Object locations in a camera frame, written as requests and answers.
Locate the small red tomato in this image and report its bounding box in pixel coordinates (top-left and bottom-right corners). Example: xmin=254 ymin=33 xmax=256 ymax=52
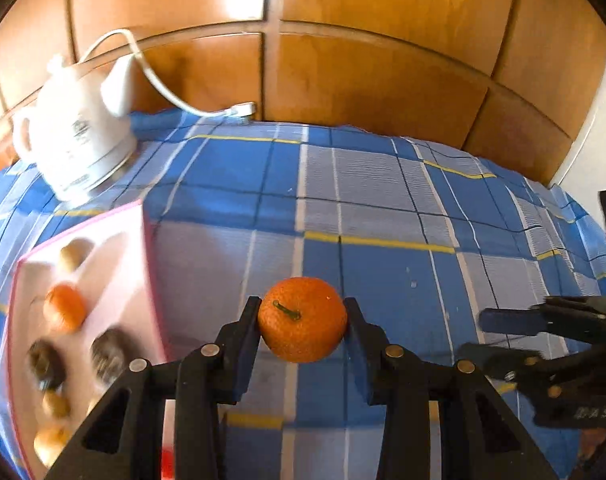
xmin=161 ymin=448 xmax=175 ymax=480

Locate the dark brown oval fruit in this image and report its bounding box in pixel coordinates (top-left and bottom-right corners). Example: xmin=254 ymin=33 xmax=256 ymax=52
xmin=90 ymin=326 xmax=134 ymax=387

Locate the orange tangerine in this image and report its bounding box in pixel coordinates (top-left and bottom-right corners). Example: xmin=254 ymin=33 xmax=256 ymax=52
xmin=42 ymin=283 xmax=87 ymax=334
xmin=257 ymin=276 xmax=347 ymax=364

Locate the small tan longan fruit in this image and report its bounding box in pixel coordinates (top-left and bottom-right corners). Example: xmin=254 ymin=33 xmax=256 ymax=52
xmin=41 ymin=389 xmax=71 ymax=419

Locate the small tan round fruit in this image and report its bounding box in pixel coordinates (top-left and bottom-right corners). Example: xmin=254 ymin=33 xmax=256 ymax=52
xmin=59 ymin=238 xmax=94 ymax=273

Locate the person right hand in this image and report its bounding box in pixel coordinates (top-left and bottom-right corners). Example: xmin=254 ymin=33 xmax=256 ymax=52
xmin=578 ymin=428 xmax=606 ymax=462

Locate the pink shallow cardboard tray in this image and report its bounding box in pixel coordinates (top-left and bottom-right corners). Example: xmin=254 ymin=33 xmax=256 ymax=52
xmin=4 ymin=202 xmax=168 ymax=479

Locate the blue plaid tablecloth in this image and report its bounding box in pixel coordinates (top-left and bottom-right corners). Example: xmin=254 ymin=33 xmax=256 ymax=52
xmin=0 ymin=110 xmax=606 ymax=474

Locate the white ceramic electric kettle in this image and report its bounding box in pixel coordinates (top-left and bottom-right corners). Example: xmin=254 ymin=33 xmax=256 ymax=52
xmin=12 ymin=54 xmax=137 ymax=207

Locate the wooden wall cabinet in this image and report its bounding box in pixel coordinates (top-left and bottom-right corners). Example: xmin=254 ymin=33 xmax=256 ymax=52
xmin=0 ymin=0 xmax=606 ymax=183

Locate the white kettle power cord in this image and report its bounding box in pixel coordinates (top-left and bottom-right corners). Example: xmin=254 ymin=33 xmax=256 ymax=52
xmin=77 ymin=28 xmax=258 ymax=120

